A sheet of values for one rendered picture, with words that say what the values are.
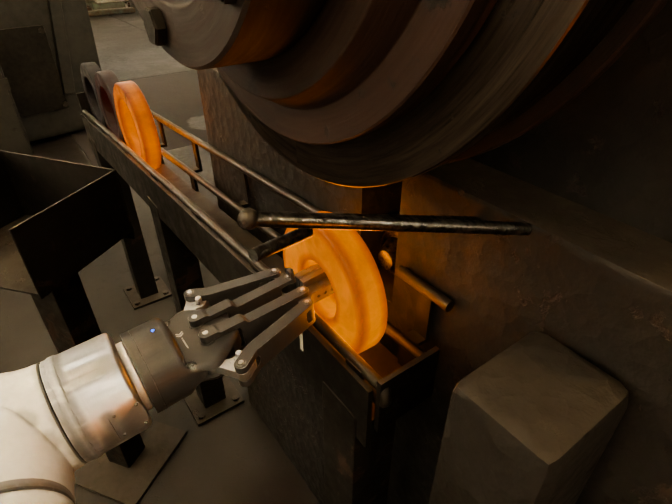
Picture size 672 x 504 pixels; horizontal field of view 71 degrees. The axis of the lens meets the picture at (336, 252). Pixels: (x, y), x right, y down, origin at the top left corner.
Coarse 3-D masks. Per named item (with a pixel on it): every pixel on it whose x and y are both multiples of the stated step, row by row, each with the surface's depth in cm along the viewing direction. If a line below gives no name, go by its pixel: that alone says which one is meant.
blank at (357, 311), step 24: (312, 240) 47; (336, 240) 44; (360, 240) 45; (288, 264) 54; (312, 264) 52; (336, 264) 44; (360, 264) 44; (336, 288) 46; (360, 288) 43; (336, 312) 48; (360, 312) 43; (384, 312) 45; (360, 336) 45
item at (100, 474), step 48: (0, 192) 87; (48, 192) 87; (96, 192) 75; (0, 240) 84; (48, 240) 69; (96, 240) 77; (0, 288) 72; (48, 288) 70; (144, 432) 118; (96, 480) 108; (144, 480) 108
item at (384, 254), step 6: (390, 240) 54; (396, 240) 53; (384, 246) 54; (390, 246) 53; (396, 246) 53; (384, 252) 53; (390, 252) 53; (378, 258) 55; (384, 258) 54; (390, 258) 53; (384, 264) 54; (390, 264) 53; (390, 270) 54
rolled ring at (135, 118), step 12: (120, 84) 94; (132, 84) 95; (120, 96) 96; (132, 96) 92; (120, 108) 102; (132, 108) 92; (144, 108) 93; (120, 120) 104; (132, 120) 105; (144, 120) 92; (132, 132) 105; (144, 132) 93; (156, 132) 94; (132, 144) 105; (144, 144) 94; (156, 144) 95; (144, 156) 97; (156, 156) 97; (156, 168) 102
